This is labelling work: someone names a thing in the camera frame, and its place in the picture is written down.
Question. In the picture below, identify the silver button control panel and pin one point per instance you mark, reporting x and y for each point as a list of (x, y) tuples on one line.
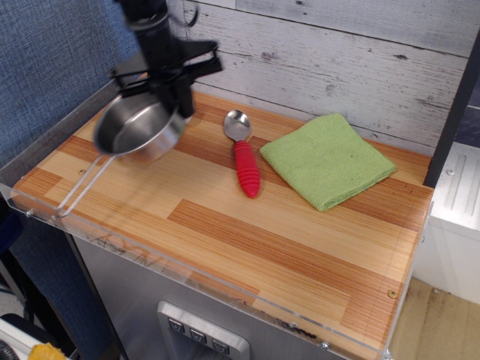
[(189, 336)]

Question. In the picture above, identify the clear acrylic table guard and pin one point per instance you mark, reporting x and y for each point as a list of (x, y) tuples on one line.
[(335, 276)]

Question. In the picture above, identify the red handled metal spoon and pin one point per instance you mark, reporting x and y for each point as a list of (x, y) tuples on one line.
[(237, 127)]

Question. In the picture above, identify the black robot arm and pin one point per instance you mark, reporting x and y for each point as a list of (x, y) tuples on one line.
[(149, 21)]

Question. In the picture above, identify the folded green cloth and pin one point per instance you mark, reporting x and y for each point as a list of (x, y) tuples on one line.
[(326, 162)]

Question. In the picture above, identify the white appliance at right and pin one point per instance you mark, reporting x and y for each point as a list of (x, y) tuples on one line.
[(448, 255)]

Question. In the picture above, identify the dark grey right post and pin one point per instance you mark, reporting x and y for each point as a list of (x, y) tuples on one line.
[(453, 122)]

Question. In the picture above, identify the yellow object bottom left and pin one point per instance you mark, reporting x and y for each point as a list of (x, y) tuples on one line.
[(45, 351)]

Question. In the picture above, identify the silver metal pot with handle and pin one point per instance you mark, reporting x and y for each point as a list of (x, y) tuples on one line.
[(137, 130)]

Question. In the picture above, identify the stainless steel cabinet front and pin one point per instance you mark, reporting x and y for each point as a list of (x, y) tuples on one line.
[(131, 292)]

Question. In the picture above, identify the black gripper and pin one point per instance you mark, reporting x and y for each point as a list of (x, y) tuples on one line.
[(179, 65)]

